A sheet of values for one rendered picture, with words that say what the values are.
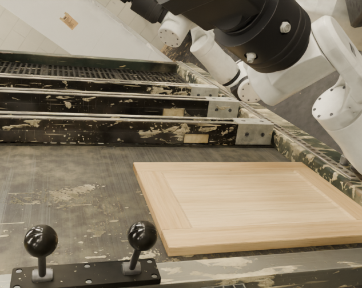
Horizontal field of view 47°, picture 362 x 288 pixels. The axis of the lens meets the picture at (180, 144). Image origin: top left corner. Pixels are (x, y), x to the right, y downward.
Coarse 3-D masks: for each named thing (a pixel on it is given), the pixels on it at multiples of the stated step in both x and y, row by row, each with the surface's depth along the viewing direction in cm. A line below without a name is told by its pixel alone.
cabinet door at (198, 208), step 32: (160, 192) 90; (192, 192) 93; (224, 192) 94; (256, 192) 96; (288, 192) 98; (320, 192) 100; (160, 224) 78; (192, 224) 80; (224, 224) 81; (256, 224) 82; (288, 224) 83; (320, 224) 85; (352, 224) 86
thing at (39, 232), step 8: (32, 232) 47; (40, 232) 47; (48, 232) 47; (24, 240) 47; (32, 240) 46; (40, 240) 46; (48, 240) 47; (56, 240) 48; (32, 248) 46; (40, 248) 46; (48, 248) 47; (40, 256) 47; (40, 264) 52; (32, 272) 55; (40, 272) 53; (48, 272) 55; (32, 280) 54; (40, 280) 55; (48, 280) 55
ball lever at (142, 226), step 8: (136, 224) 51; (144, 224) 50; (152, 224) 51; (128, 232) 51; (136, 232) 50; (144, 232) 50; (152, 232) 50; (128, 240) 51; (136, 240) 50; (144, 240) 50; (152, 240) 50; (136, 248) 50; (144, 248) 50; (136, 256) 55; (128, 264) 59; (136, 264) 57; (128, 272) 58; (136, 272) 58
